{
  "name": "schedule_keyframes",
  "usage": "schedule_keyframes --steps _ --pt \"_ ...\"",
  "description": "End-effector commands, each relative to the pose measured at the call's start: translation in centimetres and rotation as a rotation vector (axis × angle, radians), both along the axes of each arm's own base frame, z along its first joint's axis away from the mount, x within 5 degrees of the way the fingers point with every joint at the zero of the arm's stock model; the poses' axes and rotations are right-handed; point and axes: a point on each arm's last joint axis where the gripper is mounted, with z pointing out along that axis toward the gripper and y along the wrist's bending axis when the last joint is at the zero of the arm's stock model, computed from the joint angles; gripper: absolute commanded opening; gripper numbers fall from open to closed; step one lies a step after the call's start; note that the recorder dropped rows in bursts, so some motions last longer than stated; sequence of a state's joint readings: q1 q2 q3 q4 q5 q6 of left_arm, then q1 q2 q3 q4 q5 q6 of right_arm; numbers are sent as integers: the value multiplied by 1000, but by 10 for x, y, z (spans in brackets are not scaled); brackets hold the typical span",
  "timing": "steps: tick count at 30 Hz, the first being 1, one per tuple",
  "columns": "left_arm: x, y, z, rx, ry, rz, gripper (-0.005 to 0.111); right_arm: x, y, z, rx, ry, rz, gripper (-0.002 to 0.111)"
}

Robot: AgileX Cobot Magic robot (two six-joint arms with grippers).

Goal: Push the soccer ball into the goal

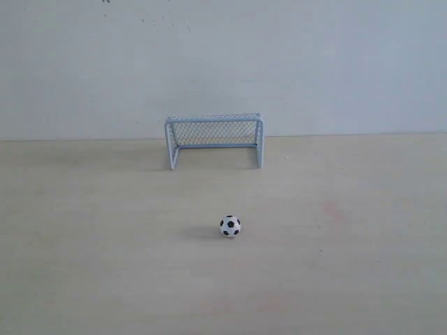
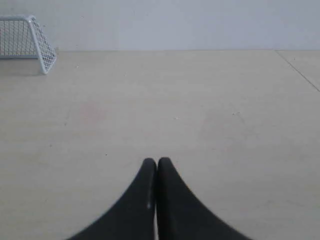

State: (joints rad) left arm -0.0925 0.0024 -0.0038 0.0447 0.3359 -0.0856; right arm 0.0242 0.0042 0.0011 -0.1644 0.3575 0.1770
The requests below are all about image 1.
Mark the miniature white soccer goal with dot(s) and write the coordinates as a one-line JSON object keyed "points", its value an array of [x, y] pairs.
{"points": [[245, 130]]}

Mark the small black white soccer ball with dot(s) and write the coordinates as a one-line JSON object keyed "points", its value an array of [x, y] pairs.
{"points": [[230, 226]]}

